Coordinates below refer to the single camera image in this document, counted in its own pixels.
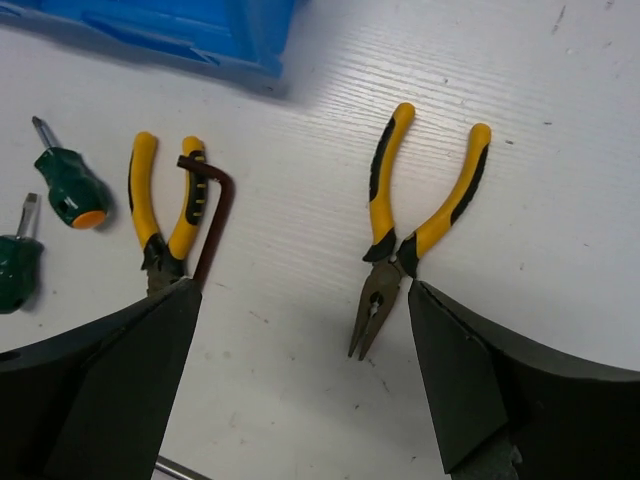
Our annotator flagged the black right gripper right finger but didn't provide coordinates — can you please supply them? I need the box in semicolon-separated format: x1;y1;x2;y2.
408;281;639;479

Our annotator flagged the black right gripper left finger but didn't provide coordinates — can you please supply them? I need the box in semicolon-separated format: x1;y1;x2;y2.
1;279;202;479

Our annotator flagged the brown hex key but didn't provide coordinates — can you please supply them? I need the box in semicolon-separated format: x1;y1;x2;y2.
177;156;236;290

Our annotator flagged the yellow black pliers left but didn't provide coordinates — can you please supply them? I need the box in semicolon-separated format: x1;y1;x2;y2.
128;131;208;296

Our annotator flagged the green stubby flathead screwdriver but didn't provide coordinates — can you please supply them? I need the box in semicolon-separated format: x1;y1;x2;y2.
1;192;44;314

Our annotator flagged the yellow black long-nose pliers right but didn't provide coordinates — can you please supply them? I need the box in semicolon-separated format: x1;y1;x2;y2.
348;102;492;361

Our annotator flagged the green stubby Phillips screwdriver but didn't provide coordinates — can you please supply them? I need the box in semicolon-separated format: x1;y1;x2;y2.
31;116;111;230

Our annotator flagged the blue three-compartment plastic bin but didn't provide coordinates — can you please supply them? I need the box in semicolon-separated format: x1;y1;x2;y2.
1;1;297;78

